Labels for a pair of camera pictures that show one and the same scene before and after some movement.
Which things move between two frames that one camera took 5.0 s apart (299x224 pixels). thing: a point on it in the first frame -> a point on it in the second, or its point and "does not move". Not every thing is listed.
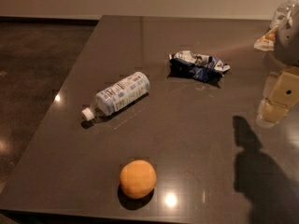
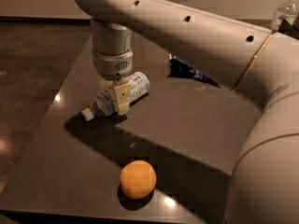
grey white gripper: x=288 y=46 -> x=111 y=64
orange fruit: x=137 y=178 does not move
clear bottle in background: x=282 y=17 does not move
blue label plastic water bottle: x=117 y=96 does not move
